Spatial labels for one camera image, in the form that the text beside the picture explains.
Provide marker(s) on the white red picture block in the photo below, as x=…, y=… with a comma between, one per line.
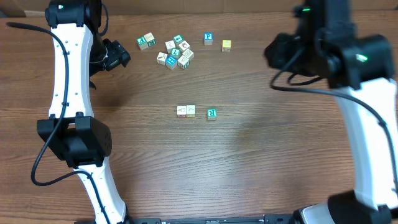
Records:
x=184, y=45

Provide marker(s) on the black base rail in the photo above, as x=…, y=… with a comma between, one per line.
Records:
x=265, y=219

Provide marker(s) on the white tool picture block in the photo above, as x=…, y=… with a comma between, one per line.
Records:
x=161, y=58

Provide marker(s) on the blue top block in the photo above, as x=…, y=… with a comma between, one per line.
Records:
x=171, y=62

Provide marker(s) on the green J letter block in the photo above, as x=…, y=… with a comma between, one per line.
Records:
x=175, y=53

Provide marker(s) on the white grid picture block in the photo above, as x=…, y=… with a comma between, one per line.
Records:
x=188, y=54

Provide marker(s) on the green F letter block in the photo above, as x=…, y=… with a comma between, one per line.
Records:
x=142, y=43

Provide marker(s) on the green top picture block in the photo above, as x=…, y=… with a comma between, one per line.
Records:
x=178, y=39

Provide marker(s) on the white block red side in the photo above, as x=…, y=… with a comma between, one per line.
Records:
x=181, y=111

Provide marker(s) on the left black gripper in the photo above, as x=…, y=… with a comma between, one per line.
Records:
x=119, y=55

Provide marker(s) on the yellow top block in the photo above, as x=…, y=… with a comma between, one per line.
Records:
x=190, y=111

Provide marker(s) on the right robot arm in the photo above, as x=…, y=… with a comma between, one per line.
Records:
x=360, y=76

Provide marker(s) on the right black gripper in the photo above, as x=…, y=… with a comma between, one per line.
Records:
x=287, y=48

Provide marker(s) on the yellow block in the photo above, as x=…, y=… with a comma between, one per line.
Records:
x=190, y=111
x=226, y=45

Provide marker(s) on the white plain picture block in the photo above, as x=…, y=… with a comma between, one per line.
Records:
x=170, y=45

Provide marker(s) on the white block green side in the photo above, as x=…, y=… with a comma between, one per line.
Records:
x=150, y=39

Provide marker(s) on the cardboard back panel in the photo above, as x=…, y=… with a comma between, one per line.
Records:
x=36, y=8

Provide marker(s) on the green R letter block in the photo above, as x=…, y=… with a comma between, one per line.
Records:
x=212, y=114

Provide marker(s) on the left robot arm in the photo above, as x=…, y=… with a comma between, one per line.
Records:
x=71, y=130

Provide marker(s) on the white block dark side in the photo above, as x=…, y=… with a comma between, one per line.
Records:
x=183, y=62

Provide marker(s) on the blue P letter block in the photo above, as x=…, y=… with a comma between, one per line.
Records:
x=208, y=38

